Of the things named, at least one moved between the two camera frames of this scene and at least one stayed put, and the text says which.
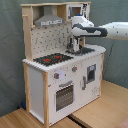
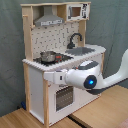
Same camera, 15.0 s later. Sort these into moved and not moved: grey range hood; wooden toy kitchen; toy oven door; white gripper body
Moved: white gripper body
Not moved: grey range hood; wooden toy kitchen; toy oven door
